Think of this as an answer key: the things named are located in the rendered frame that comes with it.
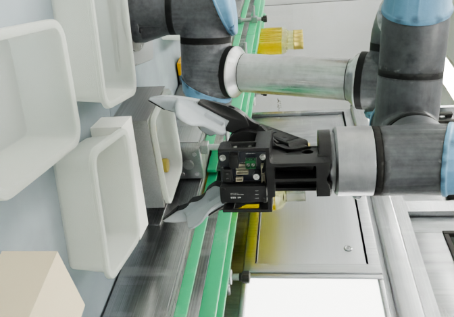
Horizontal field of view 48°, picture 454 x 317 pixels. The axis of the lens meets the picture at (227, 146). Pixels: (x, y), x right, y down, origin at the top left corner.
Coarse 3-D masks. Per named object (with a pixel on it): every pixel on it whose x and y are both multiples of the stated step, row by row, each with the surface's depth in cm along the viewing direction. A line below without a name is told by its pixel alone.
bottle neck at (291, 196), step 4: (288, 192) 130; (292, 192) 130; (296, 192) 130; (300, 192) 130; (304, 192) 130; (288, 196) 130; (292, 196) 130; (296, 196) 130; (300, 196) 130; (304, 196) 129; (288, 200) 130; (292, 200) 130; (296, 200) 130; (300, 200) 130; (304, 200) 130
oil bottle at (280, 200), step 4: (276, 192) 129; (280, 192) 129; (284, 192) 130; (276, 196) 128; (280, 196) 129; (284, 196) 129; (276, 200) 129; (280, 200) 129; (284, 200) 130; (248, 204) 131; (252, 204) 130; (256, 204) 130; (276, 204) 130; (280, 204) 130; (284, 204) 130; (272, 208) 130; (276, 208) 130; (280, 208) 131
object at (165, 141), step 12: (156, 108) 106; (156, 120) 120; (168, 120) 120; (156, 132) 103; (168, 132) 121; (156, 144) 104; (168, 144) 123; (156, 156) 106; (168, 156) 125; (180, 156) 125; (180, 168) 124; (168, 180) 120; (168, 192) 116
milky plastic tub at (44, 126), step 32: (0, 32) 53; (32, 32) 59; (0, 64) 65; (32, 64) 68; (64, 64) 68; (0, 96) 65; (32, 96) 69; (64, 96) 69; (0, 128) 64; (32, 128) 71; (64, 128) 71; (0, 160) 62; (32, 160) 62; (0, 192) 52
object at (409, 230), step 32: (288, 128) 195; (320, 128) 193; (384, 224) 137; (416, 224) 142; (448, 224) 141; (384, 256) 128; (416, 256) 129; (448, 256) 130; (416, 288) 118; (448, 288) 122
